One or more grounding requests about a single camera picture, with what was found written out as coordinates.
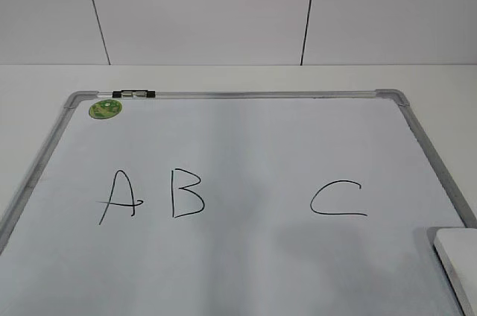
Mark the white board eraser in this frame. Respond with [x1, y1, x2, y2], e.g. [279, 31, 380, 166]
[427, 227, 476, 315]

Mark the black and silver board clip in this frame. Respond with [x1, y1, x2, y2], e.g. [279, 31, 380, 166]
[112, 89, 156, 98]

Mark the round green magnet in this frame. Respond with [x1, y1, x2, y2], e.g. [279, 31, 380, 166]
[89, 99, 122, 120]

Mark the white board with grey frame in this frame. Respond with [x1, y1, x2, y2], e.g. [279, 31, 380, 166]
[1, 89, 476, 315]

